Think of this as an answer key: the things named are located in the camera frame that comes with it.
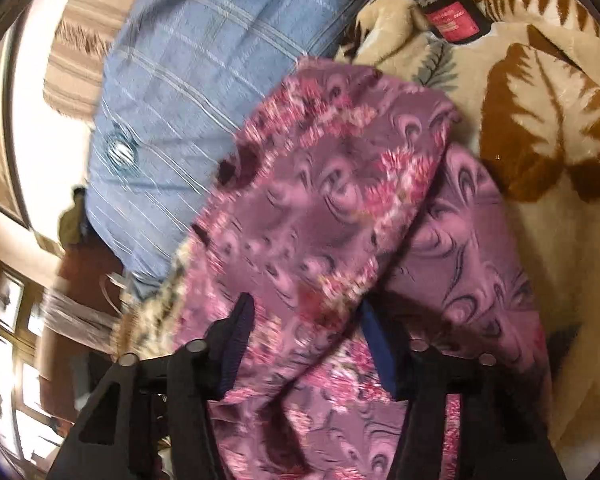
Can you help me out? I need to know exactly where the brown headboard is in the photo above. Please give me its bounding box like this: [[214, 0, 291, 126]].
[[40, 245, 131, 411]]

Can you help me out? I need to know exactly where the wall socket plate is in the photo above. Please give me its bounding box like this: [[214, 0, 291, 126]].
[[32, 230, 63, 257]]

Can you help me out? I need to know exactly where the wooden framed window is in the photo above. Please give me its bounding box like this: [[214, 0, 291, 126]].
[[0, 265, 66, 466]]

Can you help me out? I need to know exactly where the white charging cable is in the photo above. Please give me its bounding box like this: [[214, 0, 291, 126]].
[[105, 270, 131, 317]]

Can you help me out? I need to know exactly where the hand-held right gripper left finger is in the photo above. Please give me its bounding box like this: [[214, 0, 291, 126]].
[[45, 292, 256, 480]]

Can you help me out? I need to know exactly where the beige striped pillow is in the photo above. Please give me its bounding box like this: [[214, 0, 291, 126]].
[[42, 0, 156, 116]]

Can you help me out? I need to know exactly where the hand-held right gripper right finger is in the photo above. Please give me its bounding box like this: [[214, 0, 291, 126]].
[[360, 301, 568, 480]]

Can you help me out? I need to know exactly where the purple floral garment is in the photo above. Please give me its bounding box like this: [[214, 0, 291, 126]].
[[115, 55, 553, 480]]

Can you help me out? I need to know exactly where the white crumpled cloth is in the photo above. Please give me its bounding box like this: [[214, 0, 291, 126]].
[[42, 287, 121, 346]]

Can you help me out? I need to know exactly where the cream leaf print blanket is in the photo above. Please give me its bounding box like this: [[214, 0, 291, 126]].
[[112, 0, 600, 466]]

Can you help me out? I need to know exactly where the olive green cloth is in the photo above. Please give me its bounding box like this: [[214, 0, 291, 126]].
[[60, 185, 89, 246]]

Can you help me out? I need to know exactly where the black card with red label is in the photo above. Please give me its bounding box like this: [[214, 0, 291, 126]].
[[415, 0, 493, 41]]

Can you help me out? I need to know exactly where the blue plaid pillow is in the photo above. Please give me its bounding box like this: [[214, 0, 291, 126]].
[[82, 0, 396, 301]]

